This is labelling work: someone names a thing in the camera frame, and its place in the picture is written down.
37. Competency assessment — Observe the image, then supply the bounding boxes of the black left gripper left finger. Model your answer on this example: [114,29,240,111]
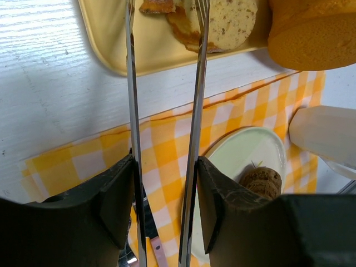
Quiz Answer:
[1,154,134,266]

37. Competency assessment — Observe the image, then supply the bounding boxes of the red crusted bread piece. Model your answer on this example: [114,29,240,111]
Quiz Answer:
[140,0,175,14]

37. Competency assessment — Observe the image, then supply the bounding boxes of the stainless steel tongs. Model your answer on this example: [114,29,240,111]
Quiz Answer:
[125,1,210,266]

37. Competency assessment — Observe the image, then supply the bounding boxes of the pink-handled knife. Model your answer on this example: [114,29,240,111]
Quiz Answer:
[143,189,168,267]

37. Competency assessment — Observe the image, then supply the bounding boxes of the pale green ceramic plate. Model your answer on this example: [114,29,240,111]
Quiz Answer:
[191,127,298,266]

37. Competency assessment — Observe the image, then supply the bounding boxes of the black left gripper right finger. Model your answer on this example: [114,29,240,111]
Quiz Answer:
[197,156,355,266]

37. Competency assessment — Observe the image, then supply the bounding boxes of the large orange brioche loaf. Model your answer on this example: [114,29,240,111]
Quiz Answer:
[268,1,355,71]

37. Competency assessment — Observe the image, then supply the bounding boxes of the yellow checkered cloth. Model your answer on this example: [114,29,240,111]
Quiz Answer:
[21,71,325,266]

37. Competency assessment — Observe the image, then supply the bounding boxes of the seeded bread slice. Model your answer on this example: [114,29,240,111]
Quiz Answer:
[166,0,258,53]

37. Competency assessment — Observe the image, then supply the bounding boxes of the dark brown croissant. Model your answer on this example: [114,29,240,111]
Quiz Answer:
[239,167,282,200]

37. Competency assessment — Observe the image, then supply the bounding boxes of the white ceramic mug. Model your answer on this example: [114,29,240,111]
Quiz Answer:
[289,106,355,180]

